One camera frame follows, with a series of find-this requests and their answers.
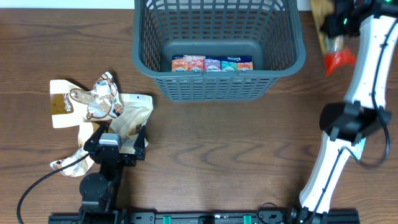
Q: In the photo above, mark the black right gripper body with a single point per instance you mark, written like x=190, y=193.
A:
x=346, y=19

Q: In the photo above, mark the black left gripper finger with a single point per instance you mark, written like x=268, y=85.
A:
x=94, y=139
x=139, y=145

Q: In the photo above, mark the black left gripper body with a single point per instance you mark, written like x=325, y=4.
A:
x=113, y=168

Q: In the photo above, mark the orange pasta bag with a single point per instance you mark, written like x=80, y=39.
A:
x=335, y=52

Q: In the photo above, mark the multicolour tissue pack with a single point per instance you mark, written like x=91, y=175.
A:
x=200, y=63

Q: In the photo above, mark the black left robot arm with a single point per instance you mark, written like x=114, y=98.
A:
x=99, y=190

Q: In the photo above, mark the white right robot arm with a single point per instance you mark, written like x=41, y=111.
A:
x=361, y=113

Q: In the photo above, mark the brown white bottom snack bag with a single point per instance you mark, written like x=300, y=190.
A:
x=81, y=168

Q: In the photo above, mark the beige crumpled snack pouch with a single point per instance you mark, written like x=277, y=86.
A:
x=137, y=109

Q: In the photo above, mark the beige pantry snack pouch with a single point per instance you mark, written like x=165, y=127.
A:
x=71, y=105

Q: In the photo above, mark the clear cookie snack bag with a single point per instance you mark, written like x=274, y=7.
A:
x=103, y=101

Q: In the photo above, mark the grey plastic basket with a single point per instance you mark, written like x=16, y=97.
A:
x=269, y=31

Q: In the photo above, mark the white teal small packet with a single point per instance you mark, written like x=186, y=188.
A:
x=358, y=149

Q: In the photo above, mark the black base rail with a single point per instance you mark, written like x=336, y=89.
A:
x=202, y=217

